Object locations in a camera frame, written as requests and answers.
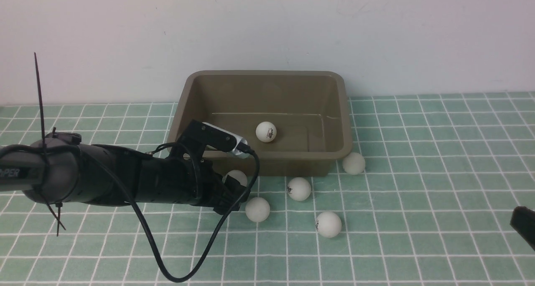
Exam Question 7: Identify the white ping-pong ball logo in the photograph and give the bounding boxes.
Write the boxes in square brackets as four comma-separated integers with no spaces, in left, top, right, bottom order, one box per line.
[286,177,311,202]

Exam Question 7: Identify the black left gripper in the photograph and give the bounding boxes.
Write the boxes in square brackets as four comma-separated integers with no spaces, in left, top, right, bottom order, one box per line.
[145,158,251,215]

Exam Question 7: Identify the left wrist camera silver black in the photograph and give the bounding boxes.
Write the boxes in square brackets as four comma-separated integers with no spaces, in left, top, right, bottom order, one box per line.
[169,120,253,159]

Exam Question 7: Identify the black cable tie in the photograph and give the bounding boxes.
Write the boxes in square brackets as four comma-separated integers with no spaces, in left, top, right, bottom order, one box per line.
[33,52,65,237]

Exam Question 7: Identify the white ping-pong ball corner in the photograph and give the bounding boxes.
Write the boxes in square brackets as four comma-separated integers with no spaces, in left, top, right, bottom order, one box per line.
[342,152,366,175]

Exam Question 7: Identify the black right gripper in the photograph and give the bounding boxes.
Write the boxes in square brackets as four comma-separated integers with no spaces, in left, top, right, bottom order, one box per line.
[510,206,535,250]

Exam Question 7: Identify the white ping-pong ball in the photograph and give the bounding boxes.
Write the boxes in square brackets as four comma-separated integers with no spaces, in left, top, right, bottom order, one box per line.
[223,170,248,187]
[245,197,270,223]
[255,121,277,143]
[315,211,342,238]

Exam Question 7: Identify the green checked tablecloth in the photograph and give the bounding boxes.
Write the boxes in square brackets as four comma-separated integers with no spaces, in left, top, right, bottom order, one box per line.
[0,92,535,286]

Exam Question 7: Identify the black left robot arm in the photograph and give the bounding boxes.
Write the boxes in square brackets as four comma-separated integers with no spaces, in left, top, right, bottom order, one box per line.
[1,133,250,215]

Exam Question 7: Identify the olive green plastic bin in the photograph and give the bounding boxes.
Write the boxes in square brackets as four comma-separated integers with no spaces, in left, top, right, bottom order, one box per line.
[167,70,353,177]

